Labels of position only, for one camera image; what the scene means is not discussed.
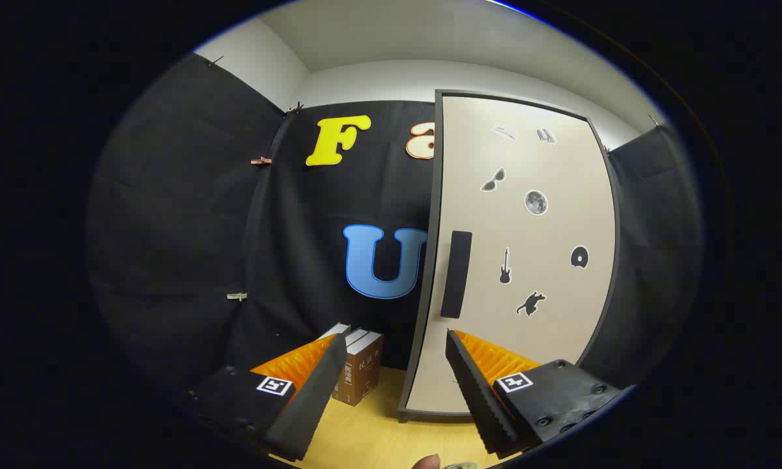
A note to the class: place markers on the black backdrop cloth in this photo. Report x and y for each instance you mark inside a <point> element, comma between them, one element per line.
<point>169,228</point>

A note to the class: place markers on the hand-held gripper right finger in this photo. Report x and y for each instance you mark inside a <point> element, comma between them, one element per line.
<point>479,397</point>

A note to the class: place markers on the white clip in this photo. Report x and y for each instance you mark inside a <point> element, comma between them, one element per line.
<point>236,296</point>

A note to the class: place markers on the beige cabinet door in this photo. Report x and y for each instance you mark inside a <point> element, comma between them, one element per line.
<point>534,326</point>

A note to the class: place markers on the brown clip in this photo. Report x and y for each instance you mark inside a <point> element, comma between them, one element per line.
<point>260,160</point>

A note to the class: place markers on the brown book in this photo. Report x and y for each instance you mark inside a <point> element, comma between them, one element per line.
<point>362,374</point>
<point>356,335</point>

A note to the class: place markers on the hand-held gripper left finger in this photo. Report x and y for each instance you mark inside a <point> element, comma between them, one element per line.
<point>313,404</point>

